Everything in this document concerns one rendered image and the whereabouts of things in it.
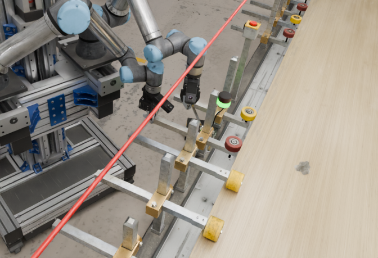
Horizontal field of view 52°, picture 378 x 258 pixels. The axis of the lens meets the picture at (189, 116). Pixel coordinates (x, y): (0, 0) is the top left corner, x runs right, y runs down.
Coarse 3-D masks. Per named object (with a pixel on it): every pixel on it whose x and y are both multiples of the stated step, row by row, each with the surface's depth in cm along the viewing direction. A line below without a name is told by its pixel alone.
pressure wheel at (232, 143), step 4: (232, 136) 181; (228, 140) 179; (232, 140) 179; (236, 140) 180; (240, 140) 180; (224, 144) 180; (228, 144) 177; (232, 144) 177; (236, 144) 178; (240, 144) 178; (228, 148) 178; (232, 148) 176; (236, 148) 176; (228, 156) 185
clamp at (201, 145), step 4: (212, 128) 190; (200, 132) 186; (204, 132) 186; (212, 132) 189; (200, 136) 184; (204, 136) 184; (208, 136) 184; (196, 140) 181; (204, 140) 182; (196, 144) 183; (200, 144) 182; (204, 144) 181; (200, 148) 183
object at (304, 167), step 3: (300, 162) 174; (303, 162) 174; (306, 162) 174; (297, 165) 173; (300, 165) 171; (303, 165) 174; (306, 165) 172; (297, 168) 171; (300, 168) 171; (303, 168) 172; (306, 168) 172; (309, 168) 173; (300, 171) 171; (303, 171) 170; (306, 171) 170; (309, 171) 171; (303, 174) 170
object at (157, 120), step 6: (156, 120) 189; (162, 120) 190; (168, 120) 190; (162, 126) 190; (168, 126) 189; (174, 126) 188; (180, 126) 188; (180, 132) 188; (186, 132) 186; (210, 138) 185; (210, 144) 184; (216, 144) 183; (222, 144) 183; (222, 150) 183
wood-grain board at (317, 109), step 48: (336, 0) 323; (288, 48) 251; (336, 48) 260; (288, 96) 212; (336, 96) 218; (288, 144) 183; (336, 144) 188; (240, 192) 158; (288, 192) 161; (336, 192) 165; (240, 240) 141; (288, 240) 144; (336, 240) 147
